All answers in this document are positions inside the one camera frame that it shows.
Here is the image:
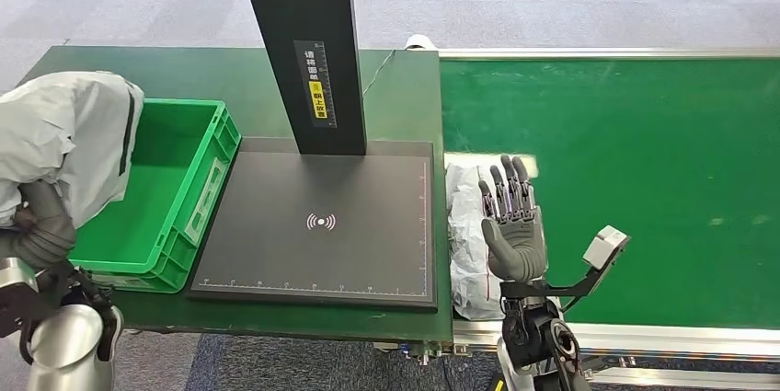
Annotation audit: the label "white red-printed courier bag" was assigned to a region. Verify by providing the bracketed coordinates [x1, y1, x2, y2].
[0, 70, 146, 231]
[445, 162, 508, 322]

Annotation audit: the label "metal connectors under table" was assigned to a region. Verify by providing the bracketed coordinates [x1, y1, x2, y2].
[374, 342, 474, 370]

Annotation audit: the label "dark green table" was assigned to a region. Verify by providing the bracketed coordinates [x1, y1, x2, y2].
[17, 45, 456, 346]

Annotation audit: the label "green plastic crate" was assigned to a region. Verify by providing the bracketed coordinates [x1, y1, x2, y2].
[68, 98, 243, 295]

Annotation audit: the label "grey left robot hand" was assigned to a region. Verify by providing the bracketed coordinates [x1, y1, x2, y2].
[12, 179, 77, 271]

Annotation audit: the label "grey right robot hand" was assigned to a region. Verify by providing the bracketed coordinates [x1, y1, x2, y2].
[477, 155, 548, 284]

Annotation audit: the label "black scanner column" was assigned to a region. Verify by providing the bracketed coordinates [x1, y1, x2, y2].
[234, 0, 368, 156]

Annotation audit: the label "thin grey cable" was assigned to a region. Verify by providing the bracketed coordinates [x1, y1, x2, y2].
[362, 50, 397, 98]

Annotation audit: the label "black scanner base plate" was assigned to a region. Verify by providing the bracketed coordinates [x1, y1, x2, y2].
[185, 138, 439, 313]

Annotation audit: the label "green conveyor belt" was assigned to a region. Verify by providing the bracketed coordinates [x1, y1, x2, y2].
[440, 57, 780, 329]

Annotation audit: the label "black yellow column label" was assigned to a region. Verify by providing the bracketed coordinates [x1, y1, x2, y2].
[293, 40, 338, 130]

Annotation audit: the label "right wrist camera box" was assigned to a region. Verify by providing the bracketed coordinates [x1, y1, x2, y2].
[499, 224, 632, 303]

